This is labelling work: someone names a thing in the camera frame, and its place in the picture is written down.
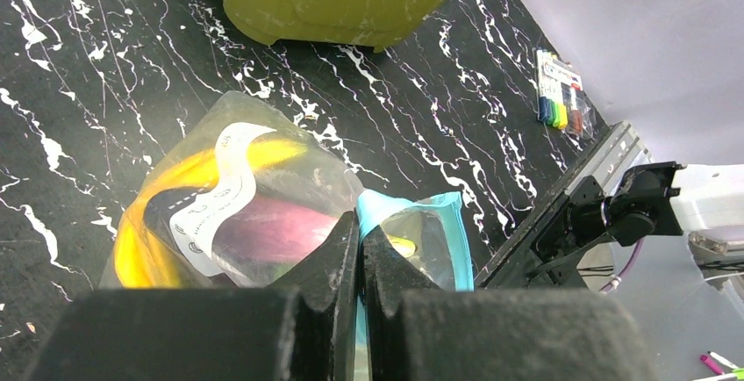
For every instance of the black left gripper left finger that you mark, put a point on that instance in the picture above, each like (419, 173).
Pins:
(300, 327)

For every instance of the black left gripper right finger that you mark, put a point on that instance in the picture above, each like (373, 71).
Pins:
(418, 331)

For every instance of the purple eggplant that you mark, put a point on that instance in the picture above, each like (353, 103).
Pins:
(267, 230)

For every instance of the clear zip bag blue zipper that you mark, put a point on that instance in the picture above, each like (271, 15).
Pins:
(259, 151)

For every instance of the yellow banana bunch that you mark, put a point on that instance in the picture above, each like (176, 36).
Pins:
(145, 255)

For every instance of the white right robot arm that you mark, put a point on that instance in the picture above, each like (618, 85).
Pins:
(658, 199)

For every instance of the clear marker pack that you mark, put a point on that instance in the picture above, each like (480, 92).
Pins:
(561, 100)

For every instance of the loose markers on desk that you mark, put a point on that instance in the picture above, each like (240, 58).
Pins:
(722, 369)

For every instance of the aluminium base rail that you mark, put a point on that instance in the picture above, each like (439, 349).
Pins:
(595, 175)

